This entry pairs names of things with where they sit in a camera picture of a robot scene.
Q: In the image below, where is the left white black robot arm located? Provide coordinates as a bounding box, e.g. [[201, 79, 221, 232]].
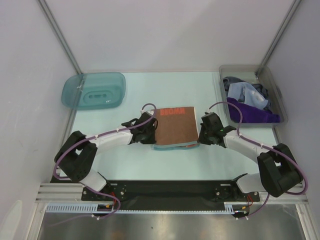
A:
[[54, 112, 158, 200]]

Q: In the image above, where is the aluminium corner post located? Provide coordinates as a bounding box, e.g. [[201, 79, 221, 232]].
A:
[[255, 0, 303, 76], [36, 0, 82, 74]]

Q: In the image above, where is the light blue towel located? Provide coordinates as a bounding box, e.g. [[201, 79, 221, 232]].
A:
[[227, 82, 269, 110]]

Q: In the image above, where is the purple towel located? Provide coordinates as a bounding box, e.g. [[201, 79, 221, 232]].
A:
[[227, 97, 281, 124]]

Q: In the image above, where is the left aluminium corner post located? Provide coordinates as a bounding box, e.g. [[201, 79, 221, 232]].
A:
[[36, 0, 82, 74]]

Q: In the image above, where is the teal plastic bin lid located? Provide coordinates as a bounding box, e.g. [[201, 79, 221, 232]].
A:
[[61, 72, 126, 111]]

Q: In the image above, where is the brown orange towel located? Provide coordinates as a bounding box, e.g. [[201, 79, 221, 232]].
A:
[[153, 106, 199, 151]]

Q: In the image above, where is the dark blue grey towel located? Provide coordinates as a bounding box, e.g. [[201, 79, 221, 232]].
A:
[[222, 76, 271, 110]]

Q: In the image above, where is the light blue cable duct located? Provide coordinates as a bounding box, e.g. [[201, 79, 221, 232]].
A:
[[45, 203, 249, 215]]

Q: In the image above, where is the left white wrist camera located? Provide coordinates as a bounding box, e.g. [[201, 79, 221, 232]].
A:
[[140, 109, 156, 118]]

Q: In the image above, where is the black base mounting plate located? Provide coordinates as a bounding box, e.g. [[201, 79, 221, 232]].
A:
[[81, 179, 261, 211]]

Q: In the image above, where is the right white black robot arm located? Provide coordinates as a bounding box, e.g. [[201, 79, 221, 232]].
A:
[[198, 112, 304, 201]]

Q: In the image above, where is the right aluminium corner post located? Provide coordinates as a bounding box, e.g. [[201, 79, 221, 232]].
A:
[[255, 0, 303, 76]]

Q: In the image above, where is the clear grey plastic bin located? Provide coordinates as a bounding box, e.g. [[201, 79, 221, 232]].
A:
[[219, 65, 288, 128]]

